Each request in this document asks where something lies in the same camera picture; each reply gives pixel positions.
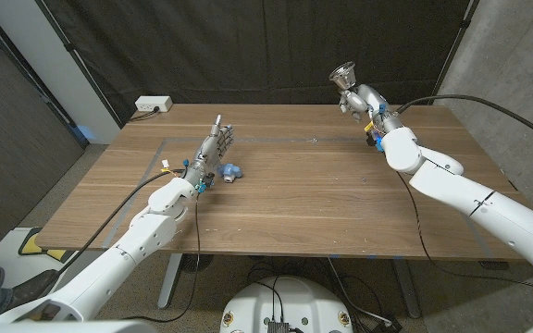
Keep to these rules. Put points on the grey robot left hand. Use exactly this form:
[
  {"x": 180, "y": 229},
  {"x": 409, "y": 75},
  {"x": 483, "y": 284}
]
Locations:
[{"x": 211, "y": 150}]

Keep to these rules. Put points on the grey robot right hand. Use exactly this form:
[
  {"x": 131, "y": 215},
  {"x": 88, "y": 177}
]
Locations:
[{"x": 370, "y": 99}]

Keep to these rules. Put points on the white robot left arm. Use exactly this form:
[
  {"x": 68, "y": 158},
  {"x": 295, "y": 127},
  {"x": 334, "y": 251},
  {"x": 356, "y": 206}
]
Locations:
[{"x": 118, "y": 259}]

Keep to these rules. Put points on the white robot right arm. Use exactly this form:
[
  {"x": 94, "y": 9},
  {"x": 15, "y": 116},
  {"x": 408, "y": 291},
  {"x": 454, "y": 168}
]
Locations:
[{"x": 470, "y": 196}]

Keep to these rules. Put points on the white power strip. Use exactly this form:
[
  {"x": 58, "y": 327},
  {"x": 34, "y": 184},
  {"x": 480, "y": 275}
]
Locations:
[{"x": 153, "y": 103}]

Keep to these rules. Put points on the black backdrop stand pole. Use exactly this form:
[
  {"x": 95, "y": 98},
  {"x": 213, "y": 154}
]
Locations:
[
  {"x": 79, "y": 62},
  {"x": 454, "y": 48}
]

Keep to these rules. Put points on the black round fan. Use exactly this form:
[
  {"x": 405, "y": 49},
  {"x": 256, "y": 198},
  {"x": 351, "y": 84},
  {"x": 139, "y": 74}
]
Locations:
[{"x": 197, "y": 262}]

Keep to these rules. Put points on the black backdrop curtain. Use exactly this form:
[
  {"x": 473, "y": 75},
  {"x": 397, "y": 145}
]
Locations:
[{"x": 266, "y": 46}]

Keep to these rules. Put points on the grey table leg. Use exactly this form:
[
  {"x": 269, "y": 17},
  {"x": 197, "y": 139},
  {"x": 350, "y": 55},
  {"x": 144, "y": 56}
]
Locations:
[
  {"x": 407, "y": 291},
  {"x": 170, "y": 282}
]

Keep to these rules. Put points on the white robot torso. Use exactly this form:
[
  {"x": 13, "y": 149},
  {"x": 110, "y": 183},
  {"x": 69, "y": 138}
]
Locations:
[{"x": 289, "y": 305}]

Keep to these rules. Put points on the black box on torso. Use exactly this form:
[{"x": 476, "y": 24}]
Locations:
[{"x": 277, "y": 327}]

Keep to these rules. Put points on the black power adapter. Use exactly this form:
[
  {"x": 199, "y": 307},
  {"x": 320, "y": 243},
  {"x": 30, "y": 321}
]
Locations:
[{"x": 387, "y": 325}]

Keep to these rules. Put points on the blue toy camera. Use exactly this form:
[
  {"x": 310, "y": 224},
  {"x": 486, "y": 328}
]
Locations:
[{"x": 231, "y": 172}]

